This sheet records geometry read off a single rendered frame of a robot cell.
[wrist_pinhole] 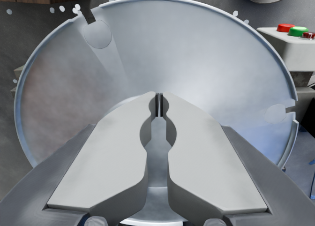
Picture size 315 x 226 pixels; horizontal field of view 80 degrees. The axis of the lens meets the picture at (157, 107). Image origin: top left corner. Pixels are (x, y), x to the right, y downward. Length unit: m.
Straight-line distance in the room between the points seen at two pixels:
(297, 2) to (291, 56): 0.73
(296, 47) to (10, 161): 1.74
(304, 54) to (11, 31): 1.14
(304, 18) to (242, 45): 0.97
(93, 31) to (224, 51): 0.11
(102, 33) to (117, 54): 0.02
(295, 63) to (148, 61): 0.28
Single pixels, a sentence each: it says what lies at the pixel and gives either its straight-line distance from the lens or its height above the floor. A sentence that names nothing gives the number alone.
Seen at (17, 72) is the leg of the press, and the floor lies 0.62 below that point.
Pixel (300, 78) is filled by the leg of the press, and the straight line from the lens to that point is 0.42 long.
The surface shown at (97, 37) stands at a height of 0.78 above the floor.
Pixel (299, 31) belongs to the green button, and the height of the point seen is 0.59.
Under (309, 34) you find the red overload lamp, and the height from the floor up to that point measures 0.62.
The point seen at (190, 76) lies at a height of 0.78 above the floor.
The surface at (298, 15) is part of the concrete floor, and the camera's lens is 1.12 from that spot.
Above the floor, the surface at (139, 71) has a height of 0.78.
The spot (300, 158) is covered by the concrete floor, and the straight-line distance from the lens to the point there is 1.66.
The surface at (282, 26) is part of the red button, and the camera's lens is 0.46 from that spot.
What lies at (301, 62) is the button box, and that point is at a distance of 0.40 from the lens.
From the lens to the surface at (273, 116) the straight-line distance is 0.22.
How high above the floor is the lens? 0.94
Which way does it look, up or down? 58 degrees down
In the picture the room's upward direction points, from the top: 178 degrees counter-clockwise
